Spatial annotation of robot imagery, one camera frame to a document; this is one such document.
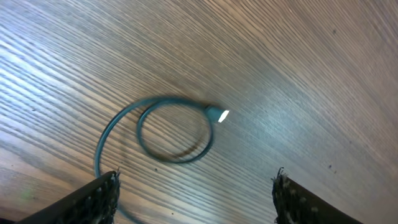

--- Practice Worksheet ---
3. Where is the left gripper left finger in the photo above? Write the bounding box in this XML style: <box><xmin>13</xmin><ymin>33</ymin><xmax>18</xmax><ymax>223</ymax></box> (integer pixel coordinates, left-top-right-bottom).
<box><xmin>18</xmin><ymin>171</ymin><xmax>120</xmax><ymax>224</ymax></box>

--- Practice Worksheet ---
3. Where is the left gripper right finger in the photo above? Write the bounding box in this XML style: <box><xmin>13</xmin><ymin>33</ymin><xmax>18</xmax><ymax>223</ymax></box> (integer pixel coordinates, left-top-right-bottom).
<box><xmin>272</xmin><ymin>167</ymin><xmax>361</xmax><ymax>224</ymax></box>

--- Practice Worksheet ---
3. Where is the thick black USB cable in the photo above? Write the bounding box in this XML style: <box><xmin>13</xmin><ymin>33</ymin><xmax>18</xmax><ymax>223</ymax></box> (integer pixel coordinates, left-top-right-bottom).
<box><xmin>94</xmin><ymin>96</ymin><xmax>230</xmax><ymax>224</ymax></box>

